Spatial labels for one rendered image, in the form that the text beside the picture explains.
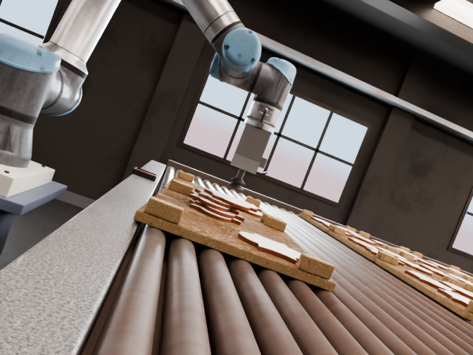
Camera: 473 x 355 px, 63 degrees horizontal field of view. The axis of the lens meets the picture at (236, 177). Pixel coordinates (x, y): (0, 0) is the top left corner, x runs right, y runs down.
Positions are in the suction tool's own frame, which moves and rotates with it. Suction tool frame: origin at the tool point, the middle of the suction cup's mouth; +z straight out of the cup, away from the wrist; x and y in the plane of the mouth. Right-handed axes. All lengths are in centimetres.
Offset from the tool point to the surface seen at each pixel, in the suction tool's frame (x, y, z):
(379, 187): -171, 375, -42
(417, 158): -208, 390, -93
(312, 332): -13, -51, 9
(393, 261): -59, 34, 6
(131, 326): 5, -64, 9
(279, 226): -15.0, 9.7, 5.9
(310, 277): -16.4, -29.4, 7.7
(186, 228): 5.6, -30.8, 7.1
